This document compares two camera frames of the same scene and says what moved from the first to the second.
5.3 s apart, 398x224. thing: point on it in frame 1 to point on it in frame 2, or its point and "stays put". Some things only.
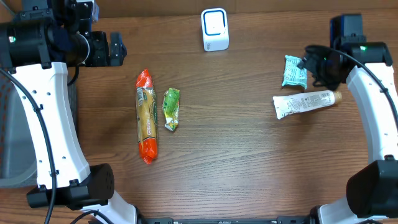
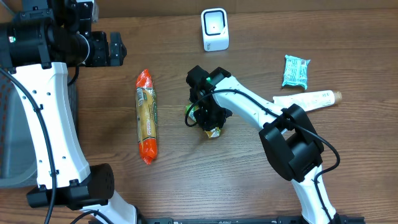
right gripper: x=309 y=63 to x=211 y=122
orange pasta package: x=147 y=107 stays put
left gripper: x=102 y=59 stays put
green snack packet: x=170 y=107 to x=211 y=132
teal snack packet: x=293 y=74 stays put
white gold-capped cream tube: x=290 y=104 stays put
